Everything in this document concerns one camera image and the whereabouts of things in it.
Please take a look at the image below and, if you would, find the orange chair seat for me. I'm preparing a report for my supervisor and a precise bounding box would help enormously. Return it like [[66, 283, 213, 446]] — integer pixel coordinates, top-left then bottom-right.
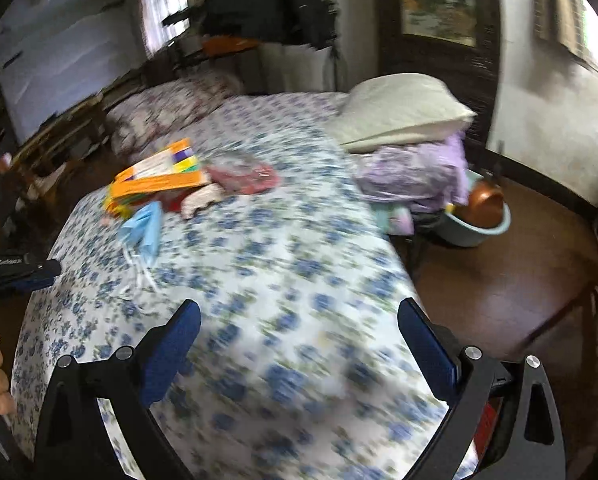
[[201, 37, 260, 56]]

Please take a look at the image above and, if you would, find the folded floral quilt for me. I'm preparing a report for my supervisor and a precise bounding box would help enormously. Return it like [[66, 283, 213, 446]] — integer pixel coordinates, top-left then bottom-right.
[[104, 72, 240, 161]]

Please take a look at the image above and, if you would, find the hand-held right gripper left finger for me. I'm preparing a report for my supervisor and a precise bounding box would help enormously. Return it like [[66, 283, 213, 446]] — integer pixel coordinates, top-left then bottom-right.
[[32, 298, 202, 480]]

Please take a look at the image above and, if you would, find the black folding stool frame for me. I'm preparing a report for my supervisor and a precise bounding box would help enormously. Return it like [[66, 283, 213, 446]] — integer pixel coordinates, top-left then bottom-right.
[[396, 210, 447, 281]]

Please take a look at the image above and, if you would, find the white quilted pillow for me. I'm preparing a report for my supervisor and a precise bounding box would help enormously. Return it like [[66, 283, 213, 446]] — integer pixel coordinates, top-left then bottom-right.
[[329, 72, 477, 153]]

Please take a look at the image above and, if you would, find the orange cardboard box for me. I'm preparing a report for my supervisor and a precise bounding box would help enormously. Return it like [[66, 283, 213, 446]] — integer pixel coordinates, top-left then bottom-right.
[[110, 137, 212, 211]]

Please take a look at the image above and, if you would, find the purple floral bed sheet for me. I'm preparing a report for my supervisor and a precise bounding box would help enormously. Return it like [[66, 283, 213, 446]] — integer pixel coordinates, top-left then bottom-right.
[[199, 91, 360, 161]]

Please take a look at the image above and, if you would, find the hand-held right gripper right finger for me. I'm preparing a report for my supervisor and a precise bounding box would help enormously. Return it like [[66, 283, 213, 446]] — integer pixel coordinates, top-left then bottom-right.
[[396, 297, 567, 480]]

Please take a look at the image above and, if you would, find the purple cloth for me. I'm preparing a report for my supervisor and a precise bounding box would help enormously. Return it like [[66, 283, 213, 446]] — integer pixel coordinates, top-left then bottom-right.
[[354, 130, 472, 213]]

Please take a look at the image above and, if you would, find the light blue basin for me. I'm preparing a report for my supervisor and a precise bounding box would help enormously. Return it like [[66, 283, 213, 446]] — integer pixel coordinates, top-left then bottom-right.
[[431, 170, 512, 248]]

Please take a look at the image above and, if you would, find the framed landscape painting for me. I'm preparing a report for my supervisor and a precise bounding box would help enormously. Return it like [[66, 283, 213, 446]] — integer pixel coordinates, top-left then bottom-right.
[[379, 0, 502, 111]]

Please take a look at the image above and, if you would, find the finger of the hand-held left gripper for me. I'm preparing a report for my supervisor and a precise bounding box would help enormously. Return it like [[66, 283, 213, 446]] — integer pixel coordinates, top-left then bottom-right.
[[0, 254, 62, 293]]

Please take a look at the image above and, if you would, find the red plastic basket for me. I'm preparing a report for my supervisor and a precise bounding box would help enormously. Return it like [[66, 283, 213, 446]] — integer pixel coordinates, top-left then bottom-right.
[[471, 400, 500, 463]]

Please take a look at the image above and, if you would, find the teal and pink cloth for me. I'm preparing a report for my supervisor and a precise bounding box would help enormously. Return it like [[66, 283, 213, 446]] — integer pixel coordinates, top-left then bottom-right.
[[374, 205, 415, 235]]

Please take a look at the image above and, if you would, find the wooden bench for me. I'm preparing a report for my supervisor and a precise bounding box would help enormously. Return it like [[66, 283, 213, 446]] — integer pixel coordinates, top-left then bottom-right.
[[14, 100, 110, 171]]

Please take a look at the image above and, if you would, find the orange pot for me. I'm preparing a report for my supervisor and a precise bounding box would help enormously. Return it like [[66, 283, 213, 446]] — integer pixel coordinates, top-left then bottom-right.
[[466, 180, 506, 228]]

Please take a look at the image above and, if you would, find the white wall sheet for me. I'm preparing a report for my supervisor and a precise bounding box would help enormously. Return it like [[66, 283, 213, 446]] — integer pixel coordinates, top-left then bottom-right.
[[0, 7, 147, 133]]

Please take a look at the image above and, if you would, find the blue face mask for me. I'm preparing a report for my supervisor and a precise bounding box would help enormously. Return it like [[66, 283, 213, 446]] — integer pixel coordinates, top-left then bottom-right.
[[118, 201, 166, 293]]

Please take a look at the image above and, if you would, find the blue floral bed sheet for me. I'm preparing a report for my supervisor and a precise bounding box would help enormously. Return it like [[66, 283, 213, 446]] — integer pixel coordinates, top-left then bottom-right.
[[10, 137, 480, 480]]

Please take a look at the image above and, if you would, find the black jacket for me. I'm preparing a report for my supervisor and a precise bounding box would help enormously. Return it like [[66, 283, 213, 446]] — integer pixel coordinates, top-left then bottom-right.
[[201, 0, 337, 51]]

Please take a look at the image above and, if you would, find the white floral cup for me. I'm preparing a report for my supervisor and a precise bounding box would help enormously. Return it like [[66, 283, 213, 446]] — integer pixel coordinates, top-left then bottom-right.
[[179, 183, 225, 219]]

